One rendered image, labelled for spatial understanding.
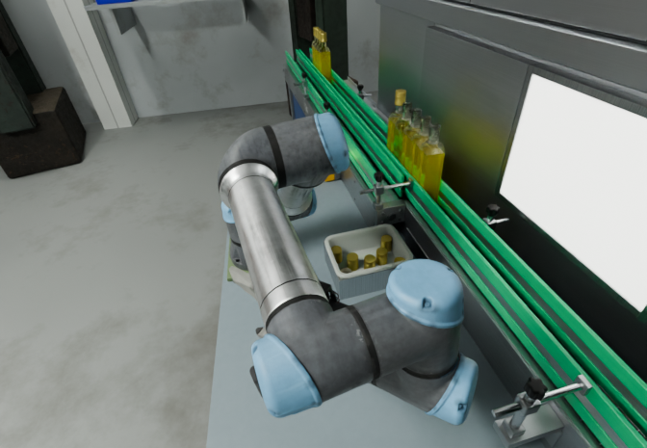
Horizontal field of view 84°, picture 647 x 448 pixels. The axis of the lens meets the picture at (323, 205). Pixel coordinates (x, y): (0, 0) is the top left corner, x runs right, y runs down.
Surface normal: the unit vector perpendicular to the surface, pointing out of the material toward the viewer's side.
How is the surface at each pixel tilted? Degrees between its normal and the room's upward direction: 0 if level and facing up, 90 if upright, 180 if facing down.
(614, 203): 90
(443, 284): 5
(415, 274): 7
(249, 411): 0
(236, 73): 90
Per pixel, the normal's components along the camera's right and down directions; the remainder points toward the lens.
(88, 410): -0.06, -0.80
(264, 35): 0.15, 0.58
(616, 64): -0.97, 0.19
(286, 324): -0.53, -0.54
